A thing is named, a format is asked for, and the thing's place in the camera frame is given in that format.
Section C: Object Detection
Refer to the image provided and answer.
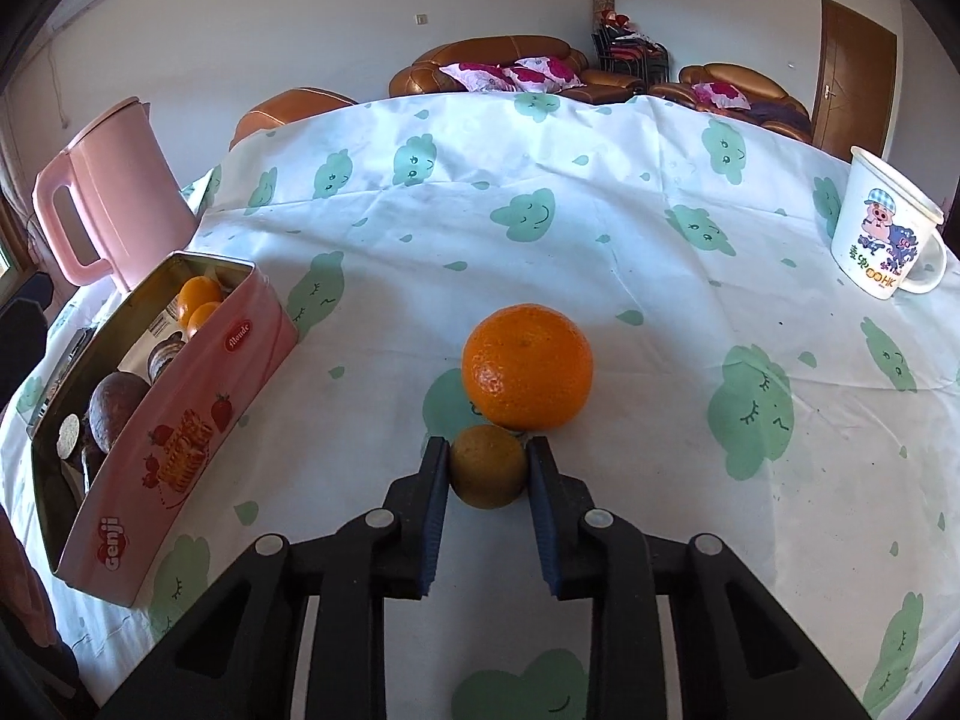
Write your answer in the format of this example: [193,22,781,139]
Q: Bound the brown longan fruit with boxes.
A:
[451,424,527,509]

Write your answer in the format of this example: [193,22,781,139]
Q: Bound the large orange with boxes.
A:
[460,304,594,433]

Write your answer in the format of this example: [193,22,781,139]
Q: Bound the medium orange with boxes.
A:
[185,301,221,338]

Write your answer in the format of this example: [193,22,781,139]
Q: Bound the small orange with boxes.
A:
[176,277,223,327]

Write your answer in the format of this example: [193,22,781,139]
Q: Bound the purple passion fruit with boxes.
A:
[88,371,149,454]

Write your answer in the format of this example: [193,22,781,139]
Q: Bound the person's left hand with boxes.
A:
[0,511,62,647]

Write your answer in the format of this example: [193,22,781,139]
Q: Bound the white cloud-print tablecloth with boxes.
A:
[50,93,958,718]

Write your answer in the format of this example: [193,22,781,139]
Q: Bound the pink rectangular tin box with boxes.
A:
[31,252,298,606]

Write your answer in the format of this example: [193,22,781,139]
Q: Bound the pink electric kettle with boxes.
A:
[32,96,199,291]

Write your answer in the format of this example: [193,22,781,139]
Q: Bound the brown leather chair back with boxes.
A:
[229,86,356,148]

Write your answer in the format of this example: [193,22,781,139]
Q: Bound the white cartoon mug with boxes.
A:
[830,146,947,299]

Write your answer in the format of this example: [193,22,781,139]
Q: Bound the brown leather long sofa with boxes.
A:
[389,36,643,104]

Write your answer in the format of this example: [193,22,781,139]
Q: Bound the brown leather armchair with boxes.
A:
[646,64,814,145]

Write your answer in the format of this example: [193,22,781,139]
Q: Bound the stacked dark chairs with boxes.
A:
[590,0,670,85]

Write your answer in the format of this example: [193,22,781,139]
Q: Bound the brown wooden door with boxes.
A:
[812,0,898,161]

